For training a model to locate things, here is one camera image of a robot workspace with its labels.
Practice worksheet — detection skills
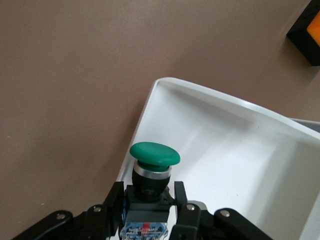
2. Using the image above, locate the white plastic drawer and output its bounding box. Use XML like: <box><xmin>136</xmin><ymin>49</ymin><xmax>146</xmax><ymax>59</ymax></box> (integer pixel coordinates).
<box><xmin>116</xmin><ymin>77</ymin><xmax>320</xmax><ymax>240</ymax></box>

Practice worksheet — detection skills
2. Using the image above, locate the green mushroom push button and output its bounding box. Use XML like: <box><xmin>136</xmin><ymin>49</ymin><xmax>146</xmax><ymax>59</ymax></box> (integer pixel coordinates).
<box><xmin>119</xmin><ymin>141</ymin><xmax>181</xmax><ymax>240</ymax></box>

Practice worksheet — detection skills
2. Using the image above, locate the orange box with hole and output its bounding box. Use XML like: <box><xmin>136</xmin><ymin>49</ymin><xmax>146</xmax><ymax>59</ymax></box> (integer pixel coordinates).
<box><xmin>286</xmin><ymin>0</ymin><xmax>320</xmax><ymax>67</ymax></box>

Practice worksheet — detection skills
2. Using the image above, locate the brown table mat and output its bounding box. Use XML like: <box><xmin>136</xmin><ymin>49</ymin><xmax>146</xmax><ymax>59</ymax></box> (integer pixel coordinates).
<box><xmin>0</xmin><ymin>0</ymin><xmax>320</xmax><ymax>240</ymax></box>

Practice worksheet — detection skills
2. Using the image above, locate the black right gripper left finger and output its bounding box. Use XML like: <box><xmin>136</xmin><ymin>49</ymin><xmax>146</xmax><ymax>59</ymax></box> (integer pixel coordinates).
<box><xmin>14</xmin><ymin>181</ymin><xmax>125</xmax><ymax>240</ymax></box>

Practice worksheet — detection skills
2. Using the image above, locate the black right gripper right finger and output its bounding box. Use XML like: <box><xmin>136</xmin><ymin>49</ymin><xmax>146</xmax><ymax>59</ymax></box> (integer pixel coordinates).
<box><xmin>172</xmin><ymin>180</ymin><xmax>273</xmax><ymax>240</ymax></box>

